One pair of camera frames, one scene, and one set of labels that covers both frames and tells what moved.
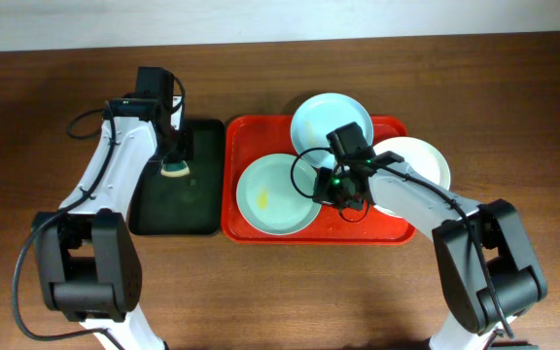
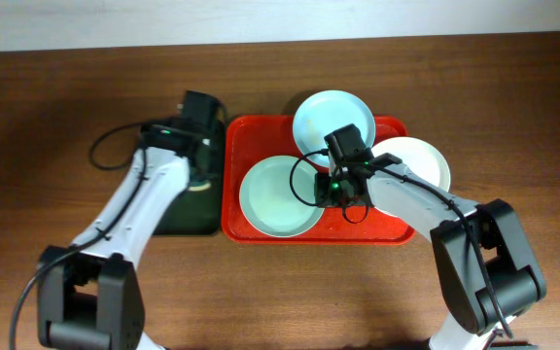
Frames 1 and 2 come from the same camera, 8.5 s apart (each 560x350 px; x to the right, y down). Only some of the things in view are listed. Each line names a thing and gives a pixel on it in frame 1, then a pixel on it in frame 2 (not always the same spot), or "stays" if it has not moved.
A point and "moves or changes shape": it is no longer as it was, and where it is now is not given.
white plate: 421,158 stays
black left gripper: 177,152 -> 207,158
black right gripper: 327,192 stays
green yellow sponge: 175,169 moves or changes shape
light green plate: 275,194 stays
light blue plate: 319,115 stays
